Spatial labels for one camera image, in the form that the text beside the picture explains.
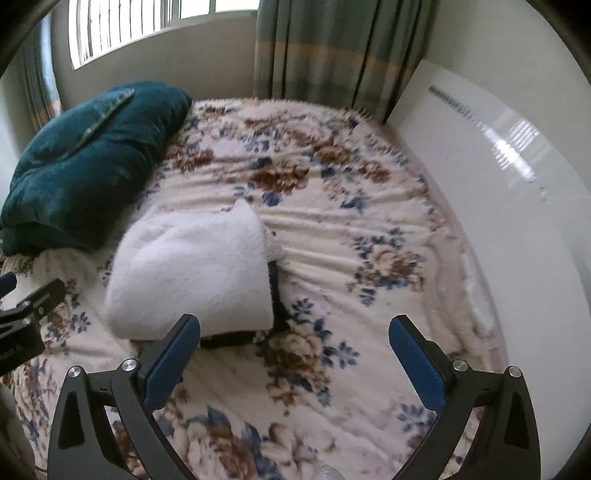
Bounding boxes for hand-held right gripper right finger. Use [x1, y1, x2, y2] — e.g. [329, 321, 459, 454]
[389, 315, 541, 480]

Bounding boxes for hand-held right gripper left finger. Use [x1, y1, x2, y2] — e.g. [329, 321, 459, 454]
[47, 314, 201, 480]

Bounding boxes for white knit sweater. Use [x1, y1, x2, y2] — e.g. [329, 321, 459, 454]
[105, 199, 276, 341]

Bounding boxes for teal folded comforter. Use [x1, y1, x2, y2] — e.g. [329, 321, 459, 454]
[0, 82, 194, 257]

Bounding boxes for navy striped folded sweater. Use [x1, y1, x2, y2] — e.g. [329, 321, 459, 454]
[200, 258, 291, 350]

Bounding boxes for bed with floral sheet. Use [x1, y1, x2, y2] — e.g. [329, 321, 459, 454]
[0, 96, 509, 480]

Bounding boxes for teal pillow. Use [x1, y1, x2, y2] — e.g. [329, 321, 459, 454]
[28, 88, 137, 160]

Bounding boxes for white glossy headboard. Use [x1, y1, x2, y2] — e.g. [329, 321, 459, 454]
[387, 58, 591, 467]

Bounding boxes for grey-blue curtain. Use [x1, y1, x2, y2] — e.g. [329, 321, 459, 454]
[14, 23, 62, 134]
[254, 0, 435, 123]

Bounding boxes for barred window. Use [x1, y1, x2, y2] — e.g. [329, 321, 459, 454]
[68, 0, 259, 71]

